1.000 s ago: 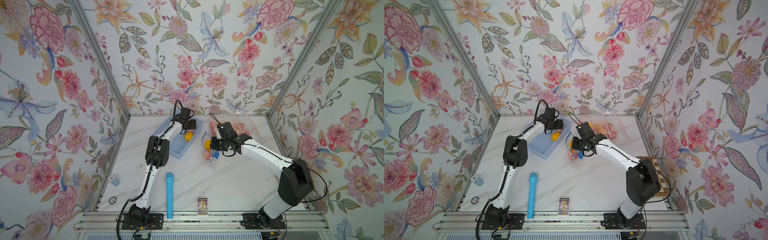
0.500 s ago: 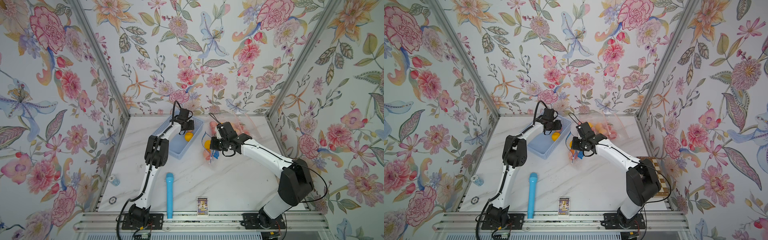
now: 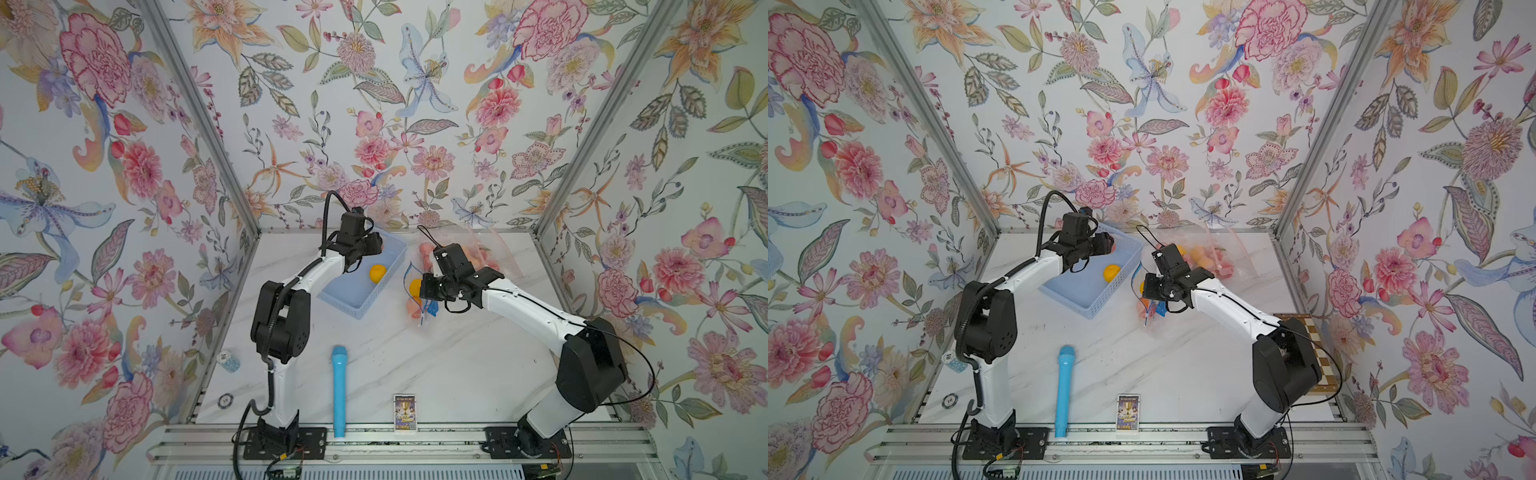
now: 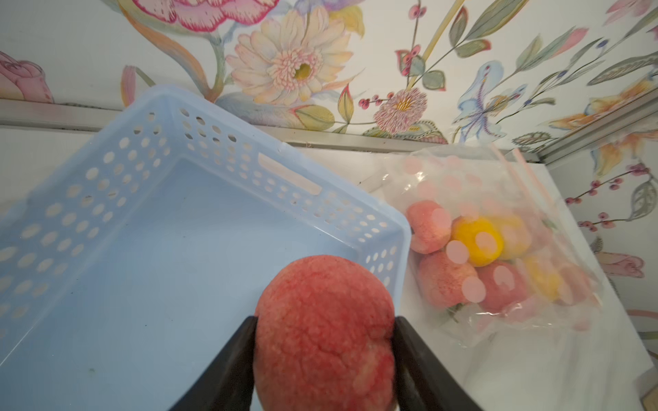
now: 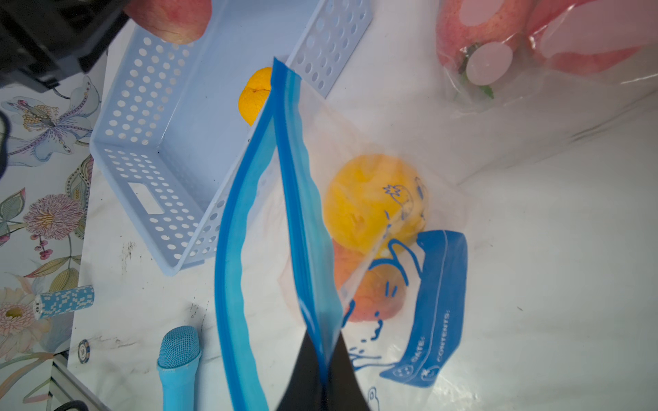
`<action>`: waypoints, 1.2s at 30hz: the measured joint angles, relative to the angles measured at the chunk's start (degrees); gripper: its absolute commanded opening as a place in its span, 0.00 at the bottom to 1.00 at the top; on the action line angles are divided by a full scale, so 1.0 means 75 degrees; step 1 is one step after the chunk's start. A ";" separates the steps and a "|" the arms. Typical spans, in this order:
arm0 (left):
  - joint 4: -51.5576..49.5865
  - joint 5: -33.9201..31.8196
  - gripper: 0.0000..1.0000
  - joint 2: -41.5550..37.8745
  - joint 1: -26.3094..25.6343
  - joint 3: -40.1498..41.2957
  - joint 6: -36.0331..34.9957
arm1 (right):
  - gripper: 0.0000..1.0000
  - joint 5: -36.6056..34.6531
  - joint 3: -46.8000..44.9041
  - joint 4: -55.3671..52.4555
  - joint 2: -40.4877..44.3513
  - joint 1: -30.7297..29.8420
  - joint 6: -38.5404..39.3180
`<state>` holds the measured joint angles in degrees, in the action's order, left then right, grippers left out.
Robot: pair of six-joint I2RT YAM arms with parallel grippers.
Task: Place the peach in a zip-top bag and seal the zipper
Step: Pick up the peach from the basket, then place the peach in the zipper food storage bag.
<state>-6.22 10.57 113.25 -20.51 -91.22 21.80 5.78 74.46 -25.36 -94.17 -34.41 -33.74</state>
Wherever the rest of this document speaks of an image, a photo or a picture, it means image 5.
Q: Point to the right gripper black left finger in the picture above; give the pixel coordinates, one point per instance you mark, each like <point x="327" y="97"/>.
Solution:
<point x="304" y="390"/>

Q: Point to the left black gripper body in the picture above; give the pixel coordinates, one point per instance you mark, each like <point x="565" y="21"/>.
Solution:
<point x="44" y="42"/>

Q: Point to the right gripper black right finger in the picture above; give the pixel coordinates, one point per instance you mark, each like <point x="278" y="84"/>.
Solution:
<point x="342" y="392"/>

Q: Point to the orange red peach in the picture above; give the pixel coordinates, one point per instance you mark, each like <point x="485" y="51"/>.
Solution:
<point x="382" y="292"/>

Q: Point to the clear blue zip-top bag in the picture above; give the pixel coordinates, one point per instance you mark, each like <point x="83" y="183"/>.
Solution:
<point x="274" y="275"/>

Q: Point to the yellow peach top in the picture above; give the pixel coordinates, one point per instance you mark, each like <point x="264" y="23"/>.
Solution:
<point x="375" y="196"/>

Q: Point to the clear pink zip-top bag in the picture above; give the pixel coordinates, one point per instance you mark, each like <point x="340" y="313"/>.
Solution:
<point x="611" y="41"/>
<point x="479" y="46"/>

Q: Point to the light blue toy microphone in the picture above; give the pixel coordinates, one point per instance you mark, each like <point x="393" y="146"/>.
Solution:
<point x="179" y="358"/>

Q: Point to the blue perforated plastic basket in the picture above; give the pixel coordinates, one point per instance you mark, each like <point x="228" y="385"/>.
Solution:
<point x="170" y="136"/>

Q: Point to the single poker chip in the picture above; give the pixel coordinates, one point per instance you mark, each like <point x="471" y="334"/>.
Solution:
<point x="84" y="351"/>

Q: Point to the blue patterned poker chip stack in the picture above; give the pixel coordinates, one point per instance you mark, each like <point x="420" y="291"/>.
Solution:
<point x="56" y="303"/>

